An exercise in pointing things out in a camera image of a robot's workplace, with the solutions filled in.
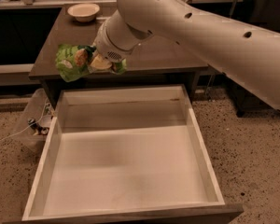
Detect green rice chip bag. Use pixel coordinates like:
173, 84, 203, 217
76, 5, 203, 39
55, 44, 127, 82

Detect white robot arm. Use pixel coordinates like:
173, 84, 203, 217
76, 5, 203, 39
94, 0, 280, 111

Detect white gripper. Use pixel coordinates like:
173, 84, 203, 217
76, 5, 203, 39
91, 19, 134, 70

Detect white cable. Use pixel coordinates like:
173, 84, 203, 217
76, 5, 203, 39
0, 97, 52, 145

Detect clear plastic bin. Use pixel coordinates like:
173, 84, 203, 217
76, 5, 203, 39
12, 89, 54, 152

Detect open white drawer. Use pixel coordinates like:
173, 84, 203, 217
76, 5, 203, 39
22, 85, 243, 224

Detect white bowl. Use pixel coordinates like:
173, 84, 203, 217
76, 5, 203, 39
67, 3, 100, 22

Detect grey counter cabinet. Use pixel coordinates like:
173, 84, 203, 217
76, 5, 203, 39
29, 7, 208, 105

